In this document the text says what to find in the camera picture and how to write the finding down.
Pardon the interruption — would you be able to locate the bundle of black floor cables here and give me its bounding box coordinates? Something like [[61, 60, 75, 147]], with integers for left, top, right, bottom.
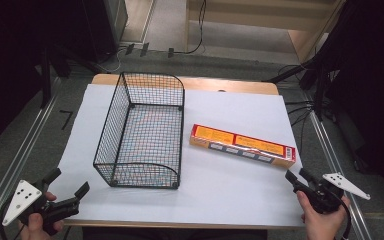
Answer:
[[283, 98, 316, 156]]

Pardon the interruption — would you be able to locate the white floor cable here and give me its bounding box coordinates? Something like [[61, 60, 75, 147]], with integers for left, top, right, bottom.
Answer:
[[104, 45, 129, 74]]

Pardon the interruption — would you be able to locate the black metal stand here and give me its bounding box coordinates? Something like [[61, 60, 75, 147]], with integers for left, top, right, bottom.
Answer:
[[39, 46, 111, 109], [265, 58, 334, 123]]

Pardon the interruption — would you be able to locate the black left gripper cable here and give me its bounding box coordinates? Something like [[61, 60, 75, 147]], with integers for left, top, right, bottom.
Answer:
[[0, 199, 14, 240]]

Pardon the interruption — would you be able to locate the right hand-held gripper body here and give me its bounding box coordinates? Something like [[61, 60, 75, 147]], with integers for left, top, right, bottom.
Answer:
[[293, 171, 372, 215]]

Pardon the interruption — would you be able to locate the grey cabinet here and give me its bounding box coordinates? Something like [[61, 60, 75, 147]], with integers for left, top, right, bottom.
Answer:
[[102, 0, 130, 46]]

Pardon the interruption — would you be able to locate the person's right hand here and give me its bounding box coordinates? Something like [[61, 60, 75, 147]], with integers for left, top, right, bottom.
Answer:
[[296, 190, 351, 240]]

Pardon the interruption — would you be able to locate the person's left hand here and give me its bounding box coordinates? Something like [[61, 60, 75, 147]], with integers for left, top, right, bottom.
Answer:
[[18, 191, 65, 240]]

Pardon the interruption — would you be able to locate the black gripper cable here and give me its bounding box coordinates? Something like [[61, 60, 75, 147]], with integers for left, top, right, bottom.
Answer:
[[0, 199, 14, 240], [333, 194, 353, 240]]

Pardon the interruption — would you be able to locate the long orange and red box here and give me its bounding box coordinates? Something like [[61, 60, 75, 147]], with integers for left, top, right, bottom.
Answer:
[[188, 123, 297, 170]]

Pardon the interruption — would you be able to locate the light wooden shelf unit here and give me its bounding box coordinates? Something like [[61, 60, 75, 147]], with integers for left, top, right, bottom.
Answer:
[[184, 0, 348, 65]]

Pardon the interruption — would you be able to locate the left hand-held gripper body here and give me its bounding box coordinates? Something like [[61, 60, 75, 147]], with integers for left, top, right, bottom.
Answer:
[[1, 179, 81, 235]]

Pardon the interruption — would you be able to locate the black wire basket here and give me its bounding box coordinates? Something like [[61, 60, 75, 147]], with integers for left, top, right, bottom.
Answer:
[[92, 71, 186, 190]]

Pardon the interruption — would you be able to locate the metal floor rail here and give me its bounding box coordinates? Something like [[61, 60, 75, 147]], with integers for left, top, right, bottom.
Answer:
[[307, 108, 374, 240], [0, 77, 63, 233]]

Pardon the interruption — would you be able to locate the black curtain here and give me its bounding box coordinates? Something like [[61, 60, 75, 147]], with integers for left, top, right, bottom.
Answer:
[[313, 0, 384, 209], [0, 0, 109, 158]]

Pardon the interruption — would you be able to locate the white table cover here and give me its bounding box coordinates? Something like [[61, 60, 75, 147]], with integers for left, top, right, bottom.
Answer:
[[48, 83, 307, 228]]

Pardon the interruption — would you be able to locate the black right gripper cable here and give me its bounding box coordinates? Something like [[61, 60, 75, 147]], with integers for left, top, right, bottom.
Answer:
[[333, 194, 353, 240]]

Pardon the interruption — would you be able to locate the black hanging cable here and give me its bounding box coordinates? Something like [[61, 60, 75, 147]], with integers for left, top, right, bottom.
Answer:
[[172, 0, 208, 56]]

